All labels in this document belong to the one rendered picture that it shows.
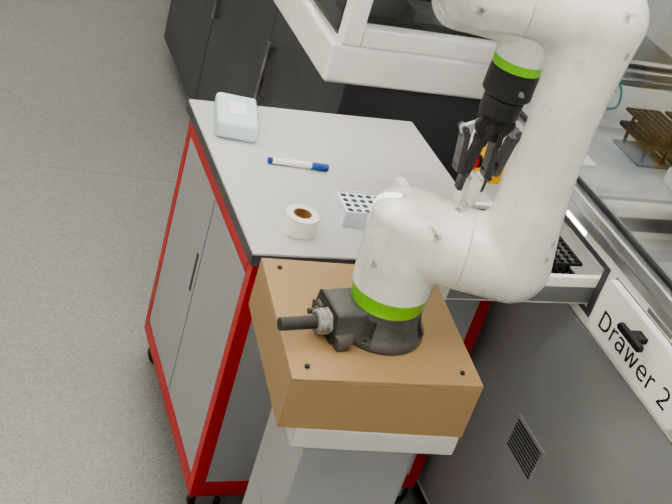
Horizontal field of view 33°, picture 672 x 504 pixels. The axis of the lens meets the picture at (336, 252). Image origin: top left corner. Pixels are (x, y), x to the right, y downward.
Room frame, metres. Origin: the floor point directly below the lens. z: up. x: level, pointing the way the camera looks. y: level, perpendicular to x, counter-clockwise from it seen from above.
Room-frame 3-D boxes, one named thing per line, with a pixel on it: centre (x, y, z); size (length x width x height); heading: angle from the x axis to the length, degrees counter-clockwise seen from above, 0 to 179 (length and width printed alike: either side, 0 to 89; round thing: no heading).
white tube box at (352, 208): (2.06, -0.03, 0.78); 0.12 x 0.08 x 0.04; 115
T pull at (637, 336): (1.68, -0.54, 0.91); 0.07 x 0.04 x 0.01; 27
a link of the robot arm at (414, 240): (1.52, -0.11, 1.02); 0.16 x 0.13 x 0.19; 92
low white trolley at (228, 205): (2.20, 0.03, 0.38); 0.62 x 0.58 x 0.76; 27
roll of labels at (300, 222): (1.93, 0.09, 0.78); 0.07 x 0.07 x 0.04
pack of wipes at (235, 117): (2.28, 0.31, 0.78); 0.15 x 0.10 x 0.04; 15
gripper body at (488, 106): (1.92, -0.20, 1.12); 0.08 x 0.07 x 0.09; 117
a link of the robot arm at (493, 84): (1.93, -0.20, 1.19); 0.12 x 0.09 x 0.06; 27
